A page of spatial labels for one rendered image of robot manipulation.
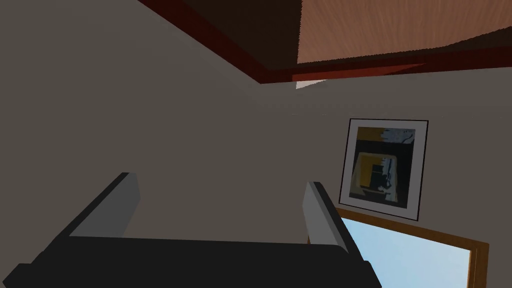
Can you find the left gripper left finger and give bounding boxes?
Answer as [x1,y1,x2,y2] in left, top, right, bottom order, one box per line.
[59,172,141,239]

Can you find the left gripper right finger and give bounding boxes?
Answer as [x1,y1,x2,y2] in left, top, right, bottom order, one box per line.
[301,181,363,263]

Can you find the framed abstract picture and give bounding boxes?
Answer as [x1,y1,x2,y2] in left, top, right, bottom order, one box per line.
[338,118,430,222]

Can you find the wooden framed window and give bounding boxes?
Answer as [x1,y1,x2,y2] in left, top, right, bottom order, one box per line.
[306,207,490,288]

